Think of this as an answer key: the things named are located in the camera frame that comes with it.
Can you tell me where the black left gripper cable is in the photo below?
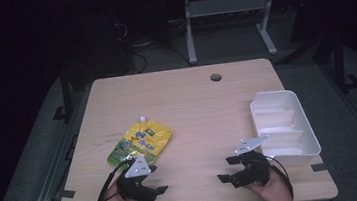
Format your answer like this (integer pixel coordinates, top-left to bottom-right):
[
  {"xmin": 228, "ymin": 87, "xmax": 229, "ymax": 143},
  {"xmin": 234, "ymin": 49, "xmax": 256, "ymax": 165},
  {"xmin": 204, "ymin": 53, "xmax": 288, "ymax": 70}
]
[{"xmin": 89, "ymin": 159, "xmax": 135, "ymax": 201}]

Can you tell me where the black floor cable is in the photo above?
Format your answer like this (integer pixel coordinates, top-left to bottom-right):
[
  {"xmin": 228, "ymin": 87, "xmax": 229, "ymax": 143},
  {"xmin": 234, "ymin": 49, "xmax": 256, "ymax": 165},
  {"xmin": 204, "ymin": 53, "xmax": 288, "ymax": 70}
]
[{"xmin": 129, "ymin": 40, "xmax": 194, "ymax": 75}]

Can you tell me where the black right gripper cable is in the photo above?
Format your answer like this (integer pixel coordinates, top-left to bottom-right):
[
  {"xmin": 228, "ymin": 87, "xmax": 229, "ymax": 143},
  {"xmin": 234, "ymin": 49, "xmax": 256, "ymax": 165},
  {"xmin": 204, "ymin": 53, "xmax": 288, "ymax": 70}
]
[{"xmin": 265, "ymin": 153, "xmax": 295, "ymax": 201}]

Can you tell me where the round grey table grommet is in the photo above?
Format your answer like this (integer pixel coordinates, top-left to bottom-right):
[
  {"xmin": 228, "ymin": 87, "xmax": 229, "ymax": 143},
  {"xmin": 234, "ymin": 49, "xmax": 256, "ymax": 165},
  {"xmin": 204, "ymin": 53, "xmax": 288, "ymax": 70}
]
[{"xmin": 209, "ymin": 72, "xmax": 224, "ymax": 83}]

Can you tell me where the black metal stand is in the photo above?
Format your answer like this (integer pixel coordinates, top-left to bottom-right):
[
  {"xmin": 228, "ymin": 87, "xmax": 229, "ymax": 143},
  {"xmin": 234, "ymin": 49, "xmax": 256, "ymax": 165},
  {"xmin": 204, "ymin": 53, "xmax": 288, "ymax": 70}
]
[
  {"xmin": 329, "ymin": 29, "xmax": 357, "ymax": 94},
  {"xmin": 47, "ymin": 73, "xmax": 76, "ymax": 126}
]

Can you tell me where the yellow spouted drink pouch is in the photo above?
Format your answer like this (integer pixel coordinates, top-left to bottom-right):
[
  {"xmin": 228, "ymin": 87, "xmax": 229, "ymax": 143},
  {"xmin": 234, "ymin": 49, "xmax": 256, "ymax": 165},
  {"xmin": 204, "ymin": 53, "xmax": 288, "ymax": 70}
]
[{"xmin": 102, "ymin": 112, "xmax": 178, "ymax": 171}]

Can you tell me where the dark tape strip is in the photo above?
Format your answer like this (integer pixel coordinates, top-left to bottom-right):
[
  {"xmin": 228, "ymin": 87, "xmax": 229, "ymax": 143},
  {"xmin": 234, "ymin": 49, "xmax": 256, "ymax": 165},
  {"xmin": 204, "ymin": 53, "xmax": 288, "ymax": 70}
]
[
  {"xmin": 59, "ymin": 188, "xmax": 77, "ymax": 200},
  {"xmin": 310, "ymin": 161, "xmax": 329, "ymax": 173}
]

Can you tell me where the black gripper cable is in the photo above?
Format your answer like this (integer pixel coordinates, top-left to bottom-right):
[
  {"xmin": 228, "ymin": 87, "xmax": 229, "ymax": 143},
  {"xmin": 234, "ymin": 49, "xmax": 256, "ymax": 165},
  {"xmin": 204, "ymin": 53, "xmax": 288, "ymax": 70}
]
[
  {"xmin": 265, "ymin": 153, "xmax": 295, "ymax": 201},
  {"xmin": 89, "ymin": 159, "xmax": 135, "ymax": 201}
]

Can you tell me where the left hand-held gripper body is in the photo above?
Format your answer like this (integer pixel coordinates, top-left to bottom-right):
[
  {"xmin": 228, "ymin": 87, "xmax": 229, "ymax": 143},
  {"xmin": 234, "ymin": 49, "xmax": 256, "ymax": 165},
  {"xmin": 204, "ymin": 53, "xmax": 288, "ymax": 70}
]
[{"xmin": 114, "ymin": 153, "xmax": 160, "ymax": 201}]

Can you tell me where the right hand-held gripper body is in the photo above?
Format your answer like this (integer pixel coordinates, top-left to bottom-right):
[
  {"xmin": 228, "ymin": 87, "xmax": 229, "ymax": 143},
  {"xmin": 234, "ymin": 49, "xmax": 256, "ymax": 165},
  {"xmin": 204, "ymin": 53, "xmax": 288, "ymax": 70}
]
[{"xmin": 226, "ymin": 133, "xmax": 276, "ymax": 190}]

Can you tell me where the white metal desk frame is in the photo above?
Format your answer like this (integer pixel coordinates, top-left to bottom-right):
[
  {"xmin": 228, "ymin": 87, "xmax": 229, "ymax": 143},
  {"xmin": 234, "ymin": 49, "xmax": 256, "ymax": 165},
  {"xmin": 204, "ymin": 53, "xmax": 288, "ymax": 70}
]
[{"xmin": 181, "ymin": 0, "xmax": 285, "ymax": 66}]

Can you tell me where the white plastic bin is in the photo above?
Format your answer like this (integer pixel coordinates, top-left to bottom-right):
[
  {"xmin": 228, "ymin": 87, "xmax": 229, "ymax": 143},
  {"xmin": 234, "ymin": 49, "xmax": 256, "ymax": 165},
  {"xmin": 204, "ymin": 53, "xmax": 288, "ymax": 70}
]
[{"xmin": 248, "ymin": 85, "xmax": 324, "ymax": 171}]

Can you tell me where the person's right hand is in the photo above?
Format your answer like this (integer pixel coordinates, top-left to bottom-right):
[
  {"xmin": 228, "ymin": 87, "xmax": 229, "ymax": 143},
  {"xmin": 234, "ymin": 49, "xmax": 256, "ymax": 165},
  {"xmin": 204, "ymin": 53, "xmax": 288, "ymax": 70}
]
[{"xmin": 242, "ymin": 165, "xmax": 295, "ymax": 201}]

